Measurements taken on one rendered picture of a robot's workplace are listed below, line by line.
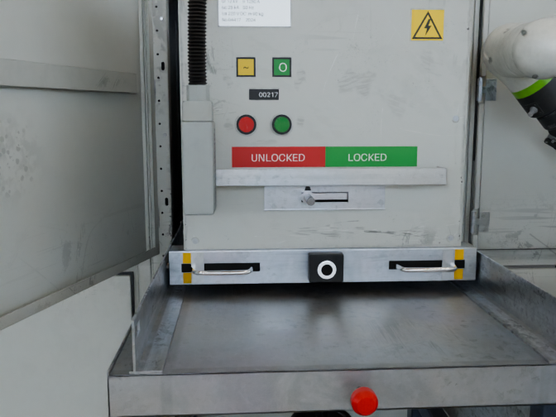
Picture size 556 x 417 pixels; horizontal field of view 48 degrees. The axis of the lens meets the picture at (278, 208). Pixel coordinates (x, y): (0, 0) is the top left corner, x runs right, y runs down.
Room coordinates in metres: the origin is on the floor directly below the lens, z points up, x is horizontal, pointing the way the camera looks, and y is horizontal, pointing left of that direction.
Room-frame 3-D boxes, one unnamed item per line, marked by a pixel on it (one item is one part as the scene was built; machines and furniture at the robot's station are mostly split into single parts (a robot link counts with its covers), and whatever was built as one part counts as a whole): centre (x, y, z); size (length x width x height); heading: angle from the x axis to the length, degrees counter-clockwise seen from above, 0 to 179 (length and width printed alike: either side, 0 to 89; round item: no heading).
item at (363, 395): (0.71, -0.10, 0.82); 0.04 x 0.03 x 0.03; 4
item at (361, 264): (1.09, -0.08, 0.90); 0.54 x 0.05 x 0.06; 93
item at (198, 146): (0.99, 0.12, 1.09); 0.08 x 0.05 x 0.17; 3
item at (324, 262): (1.05, -0.08, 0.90); 0.06 x 0.03 x 0.05; 93
